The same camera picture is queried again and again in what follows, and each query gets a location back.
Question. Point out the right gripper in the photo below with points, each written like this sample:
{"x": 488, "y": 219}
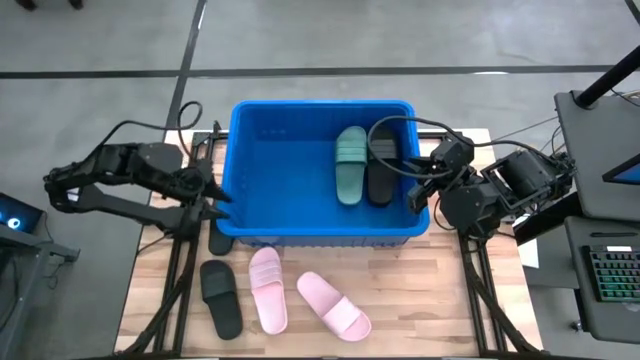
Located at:
{"x": 445, "y": 182}

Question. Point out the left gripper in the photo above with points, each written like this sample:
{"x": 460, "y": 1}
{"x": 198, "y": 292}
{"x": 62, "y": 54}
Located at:
{"x": 187, "y": 187}

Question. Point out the black rubber slide sandal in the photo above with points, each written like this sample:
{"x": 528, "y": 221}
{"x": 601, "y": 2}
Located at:
{"x": 220, "y": 246}
{"x": 382, "y": 190}
{"x": 222, "y": 310}

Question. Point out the green rubber slide sandal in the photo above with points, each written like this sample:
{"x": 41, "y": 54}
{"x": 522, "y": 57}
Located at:
{"x": 350, "y": 180}

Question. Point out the blue plastic bin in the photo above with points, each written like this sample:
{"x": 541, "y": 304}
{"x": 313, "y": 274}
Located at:
{"x": 290, "y": 190}

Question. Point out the pink rubber slide sandal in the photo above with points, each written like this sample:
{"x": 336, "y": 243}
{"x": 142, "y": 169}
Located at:
{"x": 320, "y": 292}
{"x": 270, "y": 310}

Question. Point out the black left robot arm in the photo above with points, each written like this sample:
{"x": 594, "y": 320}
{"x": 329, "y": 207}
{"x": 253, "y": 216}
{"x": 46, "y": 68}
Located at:
{"x": 125, "y": 160}

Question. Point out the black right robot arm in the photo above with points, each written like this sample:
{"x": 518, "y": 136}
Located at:
{"x": 525, "y": 172}

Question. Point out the white paper sheet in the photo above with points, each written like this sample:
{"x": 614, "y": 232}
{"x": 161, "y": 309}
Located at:
{"x": 530, "y": 255}

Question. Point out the dark grey desk top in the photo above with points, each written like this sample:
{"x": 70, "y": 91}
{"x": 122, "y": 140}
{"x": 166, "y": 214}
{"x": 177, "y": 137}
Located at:
{"x": 590, "y": 150}

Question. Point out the grey metal desk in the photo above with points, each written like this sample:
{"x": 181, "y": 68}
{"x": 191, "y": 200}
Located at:
{"x": 35, "y": 245}

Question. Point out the black computer case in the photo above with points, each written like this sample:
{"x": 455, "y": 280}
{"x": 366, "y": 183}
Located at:
{"x": 20, "y": 212}

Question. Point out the dark tablet screen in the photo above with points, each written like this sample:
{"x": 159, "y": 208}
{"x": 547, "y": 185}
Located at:
{"x": 627, "y": 174}

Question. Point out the black metal pole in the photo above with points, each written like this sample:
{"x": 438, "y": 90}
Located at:
{"x": 607, "y": 77}

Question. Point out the backlit black keyboard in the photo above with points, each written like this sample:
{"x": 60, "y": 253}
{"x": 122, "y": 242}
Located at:
{"x": 615, "y": 275}

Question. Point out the grey keyboard desk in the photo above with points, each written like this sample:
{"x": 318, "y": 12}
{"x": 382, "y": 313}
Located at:
{"x": 615, "y": 320}

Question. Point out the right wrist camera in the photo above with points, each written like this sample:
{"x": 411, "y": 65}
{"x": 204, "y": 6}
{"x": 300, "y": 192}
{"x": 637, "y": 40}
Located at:
{"x": 452, "y": 152}

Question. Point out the black aluminium mounting frame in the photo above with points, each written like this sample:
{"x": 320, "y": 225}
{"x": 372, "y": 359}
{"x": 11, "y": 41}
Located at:
{"x": 477, "y": 300}
{"x": 195, "y": 150}

